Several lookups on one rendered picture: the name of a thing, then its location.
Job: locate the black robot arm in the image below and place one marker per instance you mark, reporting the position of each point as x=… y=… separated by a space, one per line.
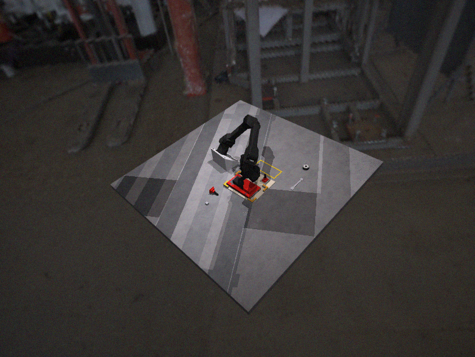
x=251 y=152

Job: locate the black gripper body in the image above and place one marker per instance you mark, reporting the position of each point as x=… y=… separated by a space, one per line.
x=240 y=181

